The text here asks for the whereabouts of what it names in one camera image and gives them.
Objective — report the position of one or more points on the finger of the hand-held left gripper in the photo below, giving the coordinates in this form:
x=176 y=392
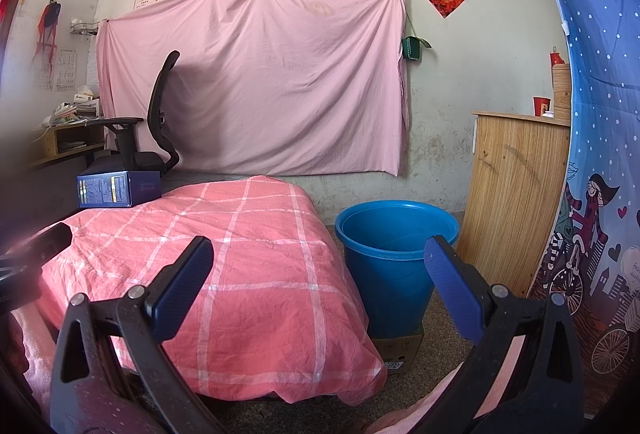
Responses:
x=50 y=239

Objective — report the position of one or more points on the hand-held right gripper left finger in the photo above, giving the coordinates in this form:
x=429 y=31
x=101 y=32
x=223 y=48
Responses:
x=180 y=284

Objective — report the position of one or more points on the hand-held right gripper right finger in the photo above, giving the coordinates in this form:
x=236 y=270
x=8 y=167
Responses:
x=452 y=284

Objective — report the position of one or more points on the blue plastic bucket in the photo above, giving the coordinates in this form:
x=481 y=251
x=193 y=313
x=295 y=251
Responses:
x=390 y=284

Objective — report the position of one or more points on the pink fleece cloth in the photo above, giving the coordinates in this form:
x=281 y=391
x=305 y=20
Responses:
x=30 y=344

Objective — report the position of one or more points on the dark blue cardboard box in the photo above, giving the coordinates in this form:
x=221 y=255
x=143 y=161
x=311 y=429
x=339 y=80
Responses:
x=100 y=189

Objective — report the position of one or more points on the pink checked blanket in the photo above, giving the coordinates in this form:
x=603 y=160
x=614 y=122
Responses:
x=275 y=264

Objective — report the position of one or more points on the wooden desk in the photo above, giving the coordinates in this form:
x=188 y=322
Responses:
x=65 y=134

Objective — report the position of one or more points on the wooden cabinet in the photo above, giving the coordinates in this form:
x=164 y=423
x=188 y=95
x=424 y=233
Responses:
x=510 y=194

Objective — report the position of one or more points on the stack of books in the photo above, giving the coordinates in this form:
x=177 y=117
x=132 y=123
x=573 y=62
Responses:
x=82 y=107

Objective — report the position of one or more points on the black office chair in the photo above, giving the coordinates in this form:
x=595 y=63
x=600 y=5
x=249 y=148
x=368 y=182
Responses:
x=160 y=104

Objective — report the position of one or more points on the red cup with label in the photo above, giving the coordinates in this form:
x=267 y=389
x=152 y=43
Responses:
x=541 y=107

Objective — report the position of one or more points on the red hanging ornament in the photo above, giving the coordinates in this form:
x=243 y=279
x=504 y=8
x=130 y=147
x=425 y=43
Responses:
x=50 y=17

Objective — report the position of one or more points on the blue printed curtain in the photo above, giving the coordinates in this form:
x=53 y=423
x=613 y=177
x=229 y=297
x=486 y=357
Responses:
x=600 y=114

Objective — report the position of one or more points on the green hanging bag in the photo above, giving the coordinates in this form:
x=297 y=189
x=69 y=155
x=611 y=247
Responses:
x=411 y=48

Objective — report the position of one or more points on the red hanging pouch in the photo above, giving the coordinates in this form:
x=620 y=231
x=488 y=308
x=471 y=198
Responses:
x=556 y=59

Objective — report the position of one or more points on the wall calendar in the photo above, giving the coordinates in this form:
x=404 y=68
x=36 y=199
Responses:
x=65 y=69

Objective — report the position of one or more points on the pink wall cloth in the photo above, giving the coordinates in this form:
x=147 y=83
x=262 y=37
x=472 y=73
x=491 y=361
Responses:
x=275 y=79

